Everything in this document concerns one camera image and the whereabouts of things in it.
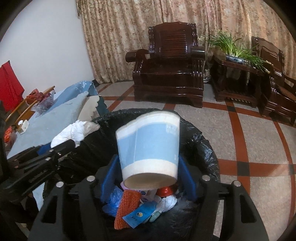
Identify red snack packet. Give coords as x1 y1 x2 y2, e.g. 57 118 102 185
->
4 126 14 143

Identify blue plastic bag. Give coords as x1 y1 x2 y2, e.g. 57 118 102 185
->
102 186 123 217

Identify blue plastic table cover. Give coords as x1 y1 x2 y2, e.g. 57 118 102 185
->
50 81 109 116

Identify red apples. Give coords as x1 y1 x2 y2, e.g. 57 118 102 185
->
35 92 51 102

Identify white tissue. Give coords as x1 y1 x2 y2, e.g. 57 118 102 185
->
51 120 100 148
152 195 178 214

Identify red cloth cover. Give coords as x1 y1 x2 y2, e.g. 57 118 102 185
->
0 61 25 112

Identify grey-blue table cloth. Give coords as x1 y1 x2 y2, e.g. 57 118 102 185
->
8 92 88 158

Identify red decorative ornament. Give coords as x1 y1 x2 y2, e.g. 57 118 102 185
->
26 89 39 105

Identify wooden TV cabinet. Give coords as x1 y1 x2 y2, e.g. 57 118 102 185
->
6 89 41 126

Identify beige patterned curtain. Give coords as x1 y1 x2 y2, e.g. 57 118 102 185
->
76 1 295 87

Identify white tissue box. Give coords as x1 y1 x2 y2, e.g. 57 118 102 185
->
18 120 29 134

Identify orange mesh pad with label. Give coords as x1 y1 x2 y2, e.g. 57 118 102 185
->
114 190 157 230

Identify dark wooden armchair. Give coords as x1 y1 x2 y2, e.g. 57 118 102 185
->
125 22 206 108
251 36 295 126

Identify glass snack dish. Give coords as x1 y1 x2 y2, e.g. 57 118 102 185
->
4 129 16 151

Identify glass fruit bowl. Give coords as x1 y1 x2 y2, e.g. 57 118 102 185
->
31 90 55 114

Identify blue white paper cup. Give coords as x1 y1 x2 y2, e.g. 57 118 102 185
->
115 111 181 190

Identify dark wooden side table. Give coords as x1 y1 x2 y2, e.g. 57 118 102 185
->
210 54 265 108

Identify green potted plant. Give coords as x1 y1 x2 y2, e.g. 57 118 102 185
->
206 30 270 74

